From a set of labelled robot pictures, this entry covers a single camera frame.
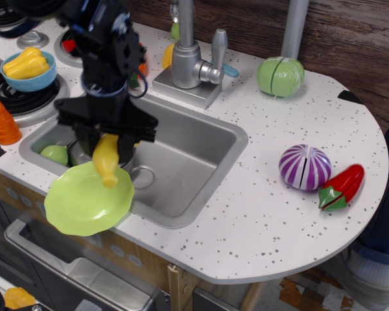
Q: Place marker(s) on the light green plastic plate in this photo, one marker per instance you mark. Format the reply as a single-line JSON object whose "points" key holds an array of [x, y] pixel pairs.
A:
{"points": [[79, 204]]}

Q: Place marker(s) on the red toy chili pepper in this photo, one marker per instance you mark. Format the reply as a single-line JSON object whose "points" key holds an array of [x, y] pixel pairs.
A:
{"points": [[341, 189]]}

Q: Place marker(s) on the green toy cabbage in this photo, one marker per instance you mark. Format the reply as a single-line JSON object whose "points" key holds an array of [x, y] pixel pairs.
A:
{"points": [[280, 76]]}

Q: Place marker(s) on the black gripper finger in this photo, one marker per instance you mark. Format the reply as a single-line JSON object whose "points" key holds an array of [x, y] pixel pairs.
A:
{"points": [[88, 137], [127, 142]]}

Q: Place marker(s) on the silver toy sink basin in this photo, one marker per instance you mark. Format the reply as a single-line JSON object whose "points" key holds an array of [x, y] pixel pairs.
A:
{"points": [[176, 175]]}

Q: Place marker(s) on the white sock and shoe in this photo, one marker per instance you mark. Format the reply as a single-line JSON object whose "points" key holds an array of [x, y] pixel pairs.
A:
{"points": [[363, 279]]}

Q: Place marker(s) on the silver oven door handle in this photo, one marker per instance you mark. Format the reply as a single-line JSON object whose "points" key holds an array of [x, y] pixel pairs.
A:
{"points": [[72, 281]]}

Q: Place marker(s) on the yellow toy banana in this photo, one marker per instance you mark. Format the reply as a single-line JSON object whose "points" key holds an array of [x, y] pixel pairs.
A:
{"points": [[105, 159]]}

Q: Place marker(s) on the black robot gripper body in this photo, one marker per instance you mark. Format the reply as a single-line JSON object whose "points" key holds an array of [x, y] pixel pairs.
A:
{"points": [[110, 113]]}

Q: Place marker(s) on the small green toy behind faucet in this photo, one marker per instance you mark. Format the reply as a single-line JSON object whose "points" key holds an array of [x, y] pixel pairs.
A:
{"points": [[175, 31]]}

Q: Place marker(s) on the orange toy carrot piece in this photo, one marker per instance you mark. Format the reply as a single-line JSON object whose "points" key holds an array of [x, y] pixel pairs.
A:
{"points": [[9, 130]]}

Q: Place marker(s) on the small steel pot with lid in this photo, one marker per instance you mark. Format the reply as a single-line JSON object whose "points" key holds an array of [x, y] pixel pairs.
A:
{"points": [[76, 156]]}

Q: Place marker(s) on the yellow toy bell pepper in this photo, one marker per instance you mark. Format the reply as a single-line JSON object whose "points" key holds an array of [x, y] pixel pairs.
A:
{"points": [[30, 63]]}

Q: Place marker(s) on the orange toy carrot with leaves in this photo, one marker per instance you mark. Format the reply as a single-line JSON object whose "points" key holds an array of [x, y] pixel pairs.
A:
{"points": [[137, 77]]}

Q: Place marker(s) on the black coil stove burner right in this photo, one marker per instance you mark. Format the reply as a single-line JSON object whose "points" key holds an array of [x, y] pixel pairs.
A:
{"points": [[63, 56]]}

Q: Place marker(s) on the black coil stove burner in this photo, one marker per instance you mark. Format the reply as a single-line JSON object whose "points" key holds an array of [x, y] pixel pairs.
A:
{"points": [[30, 108], [9, 18], [63, 56]]}

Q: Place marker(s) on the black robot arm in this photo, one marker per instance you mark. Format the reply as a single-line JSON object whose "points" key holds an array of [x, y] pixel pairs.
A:
{"points": [[111, 54]]}

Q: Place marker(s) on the red toy ketchup bottle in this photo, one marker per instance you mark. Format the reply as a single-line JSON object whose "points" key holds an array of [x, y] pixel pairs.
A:
{"points": [[69, 45]]}

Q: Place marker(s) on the black coil stove burner back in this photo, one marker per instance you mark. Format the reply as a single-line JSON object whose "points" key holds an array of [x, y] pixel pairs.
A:
{"points": [[9, 18]]}

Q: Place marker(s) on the silver toy faucet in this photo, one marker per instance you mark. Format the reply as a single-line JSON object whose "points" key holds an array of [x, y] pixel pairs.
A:
{"points": [[190, 78]]}

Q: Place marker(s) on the yellow toy corn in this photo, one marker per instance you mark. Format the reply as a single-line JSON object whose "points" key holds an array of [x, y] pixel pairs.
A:
{"points": [[167, 56]]}

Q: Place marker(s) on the purple striped toy onion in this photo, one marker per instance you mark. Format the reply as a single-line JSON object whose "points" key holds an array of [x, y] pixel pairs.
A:
{"points": [[304, 167]]}

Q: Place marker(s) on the grey vertical pole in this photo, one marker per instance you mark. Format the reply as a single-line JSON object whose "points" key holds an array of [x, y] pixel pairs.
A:
{"points": [[296, 17]]}

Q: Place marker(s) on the blue plastic bowl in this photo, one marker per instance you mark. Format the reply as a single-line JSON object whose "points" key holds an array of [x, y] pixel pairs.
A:
{"points": [[32, 84]]}

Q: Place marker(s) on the black coil stove burner front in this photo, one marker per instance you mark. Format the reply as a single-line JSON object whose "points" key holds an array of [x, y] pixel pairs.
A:
{"points": [[30, 108]]}

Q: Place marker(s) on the green toy fruit in sink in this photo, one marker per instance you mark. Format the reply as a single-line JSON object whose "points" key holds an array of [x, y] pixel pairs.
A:
{"points": [[56, 153]]}

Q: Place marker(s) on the yellow object with black cable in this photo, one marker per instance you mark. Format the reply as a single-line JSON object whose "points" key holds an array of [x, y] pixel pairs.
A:
{"points": [[16, 298]]}

